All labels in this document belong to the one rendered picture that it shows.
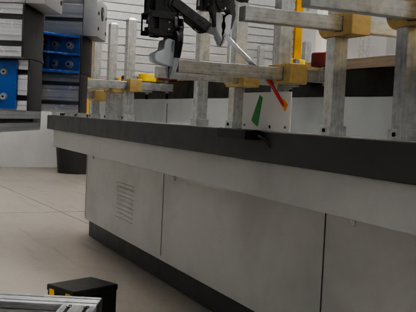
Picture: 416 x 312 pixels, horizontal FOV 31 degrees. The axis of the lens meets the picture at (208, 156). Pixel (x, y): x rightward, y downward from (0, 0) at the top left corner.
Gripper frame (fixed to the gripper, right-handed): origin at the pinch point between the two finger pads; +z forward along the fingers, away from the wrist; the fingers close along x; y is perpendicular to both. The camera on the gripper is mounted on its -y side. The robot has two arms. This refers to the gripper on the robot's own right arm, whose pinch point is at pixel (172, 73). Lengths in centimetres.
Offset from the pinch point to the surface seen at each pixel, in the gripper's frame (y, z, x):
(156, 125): -27, 14, -84
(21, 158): -105, 71, -779
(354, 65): -51, -6, 1
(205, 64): -7.6, -2.6, 1.5
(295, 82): -30.5, 0.1, 5.0
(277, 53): -29.5, -7.3, -3.1
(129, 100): -31, 4, -127
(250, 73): -19.7, -1.3, 1.5
